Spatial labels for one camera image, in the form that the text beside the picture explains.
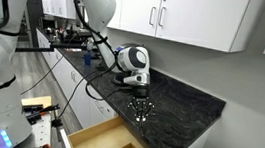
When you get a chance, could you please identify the metal cabinet door handle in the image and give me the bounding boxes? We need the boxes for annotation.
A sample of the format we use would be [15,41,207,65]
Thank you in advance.
[69,70,78,84]

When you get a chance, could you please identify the wooden drawer with white front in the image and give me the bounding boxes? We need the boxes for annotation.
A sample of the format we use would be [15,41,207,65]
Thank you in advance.
[58,109,168,148]

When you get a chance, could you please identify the thin black stand cable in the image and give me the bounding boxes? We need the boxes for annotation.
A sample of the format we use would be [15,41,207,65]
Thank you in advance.
[19,27,79,102]

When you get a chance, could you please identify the distant white wall cabinets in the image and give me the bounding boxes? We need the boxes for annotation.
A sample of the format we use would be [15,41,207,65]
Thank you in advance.
[35,0,81,21]

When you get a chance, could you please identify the blue bottle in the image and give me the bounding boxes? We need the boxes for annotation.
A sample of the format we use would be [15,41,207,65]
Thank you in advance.
[82,49,94,67]

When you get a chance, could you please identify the black clamp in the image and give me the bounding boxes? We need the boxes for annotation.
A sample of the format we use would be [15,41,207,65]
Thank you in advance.
[21,100,62,124]

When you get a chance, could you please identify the wooden block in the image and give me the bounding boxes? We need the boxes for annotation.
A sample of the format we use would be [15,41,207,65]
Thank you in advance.
[20,93,53,110]

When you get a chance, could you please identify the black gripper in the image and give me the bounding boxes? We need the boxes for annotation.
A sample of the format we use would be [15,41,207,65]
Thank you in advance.
[125,83,157,125]

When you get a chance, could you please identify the white perforated tool table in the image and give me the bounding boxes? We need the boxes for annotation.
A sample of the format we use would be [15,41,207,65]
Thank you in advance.
[15,105,66,148]

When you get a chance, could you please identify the black kettle base with buttons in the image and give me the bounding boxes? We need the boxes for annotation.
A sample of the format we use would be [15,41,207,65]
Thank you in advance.
[110,73,130,87]

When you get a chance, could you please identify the long metal cabinet handle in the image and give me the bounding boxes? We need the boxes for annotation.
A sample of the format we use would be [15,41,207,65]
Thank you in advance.
[93,99,107,113]

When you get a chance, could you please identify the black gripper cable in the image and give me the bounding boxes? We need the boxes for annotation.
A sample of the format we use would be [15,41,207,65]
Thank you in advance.
[57,0,142,106]

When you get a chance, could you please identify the black camera stand bar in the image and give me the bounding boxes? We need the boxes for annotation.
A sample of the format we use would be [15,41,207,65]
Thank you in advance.
[13,35,89,61]

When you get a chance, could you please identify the white upper wall cabinets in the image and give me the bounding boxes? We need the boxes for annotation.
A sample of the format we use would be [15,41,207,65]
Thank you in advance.
[100,0,265,58]

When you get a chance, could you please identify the metal upper cabinet handle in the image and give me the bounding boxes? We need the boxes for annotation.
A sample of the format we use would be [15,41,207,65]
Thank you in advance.
[148,6,157,27]
[157,6,167,28]

